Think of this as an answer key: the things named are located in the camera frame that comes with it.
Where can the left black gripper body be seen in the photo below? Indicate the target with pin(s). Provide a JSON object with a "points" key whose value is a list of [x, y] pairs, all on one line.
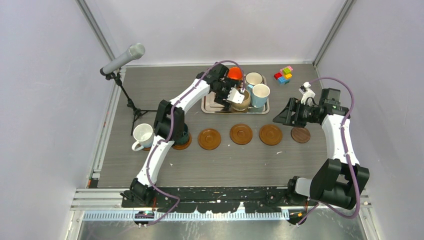
{"points": [[223, 91]]}

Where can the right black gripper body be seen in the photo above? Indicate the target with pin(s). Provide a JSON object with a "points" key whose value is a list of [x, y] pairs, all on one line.
{"points": [[307, 114]]}

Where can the orange mug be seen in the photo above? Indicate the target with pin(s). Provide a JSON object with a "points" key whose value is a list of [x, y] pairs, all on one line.
{"points": [[235, 73]]}

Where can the dark wooden coaster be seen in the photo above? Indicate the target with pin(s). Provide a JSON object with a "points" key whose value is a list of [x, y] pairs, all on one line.
{"points": [[300, 135]]}

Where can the orange brown coaster front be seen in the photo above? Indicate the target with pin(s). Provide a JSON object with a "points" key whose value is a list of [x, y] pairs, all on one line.
{"points": [[270, 134]]}

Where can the metal tray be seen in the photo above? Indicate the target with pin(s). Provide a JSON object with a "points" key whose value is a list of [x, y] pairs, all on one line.
{"points": [[208, 106]]}

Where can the cream white mug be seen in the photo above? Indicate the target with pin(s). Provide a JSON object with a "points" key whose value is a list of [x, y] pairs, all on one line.
{"points": [[254, 78]]}

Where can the light blue mug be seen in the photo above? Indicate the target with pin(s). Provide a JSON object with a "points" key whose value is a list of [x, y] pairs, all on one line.
{"points": [[259, 94]]}

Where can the beige mug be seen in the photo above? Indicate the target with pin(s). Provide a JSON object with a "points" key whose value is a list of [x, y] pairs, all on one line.
{"points": [[245, 103]]}

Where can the dark green mug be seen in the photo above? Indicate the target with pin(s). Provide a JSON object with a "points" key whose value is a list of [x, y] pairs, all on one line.
{"points": [[185, 136]]}

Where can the white blue mug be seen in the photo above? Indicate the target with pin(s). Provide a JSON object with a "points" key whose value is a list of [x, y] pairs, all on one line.
{"points": [[143, 135]]}

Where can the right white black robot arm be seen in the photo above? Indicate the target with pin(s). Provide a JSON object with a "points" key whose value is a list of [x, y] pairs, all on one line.
{"points": [[341, 179]]}

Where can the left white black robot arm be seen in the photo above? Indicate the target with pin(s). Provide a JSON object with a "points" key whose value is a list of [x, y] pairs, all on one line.
{"points": [[169, 126]]}

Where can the colourful block puzzle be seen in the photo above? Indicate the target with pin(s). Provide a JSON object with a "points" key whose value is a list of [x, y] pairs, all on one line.
{"points": [[284, 75]]}

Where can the grey microphone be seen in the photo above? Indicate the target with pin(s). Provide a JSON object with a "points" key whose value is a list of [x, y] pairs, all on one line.
{"points": [[134, 52]]}

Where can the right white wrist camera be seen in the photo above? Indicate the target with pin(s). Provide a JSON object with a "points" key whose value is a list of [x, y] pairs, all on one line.
{"points": [[308, 94]]}

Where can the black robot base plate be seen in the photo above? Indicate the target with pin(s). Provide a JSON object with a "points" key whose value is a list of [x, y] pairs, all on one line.
{"points": [[254, 199]]}

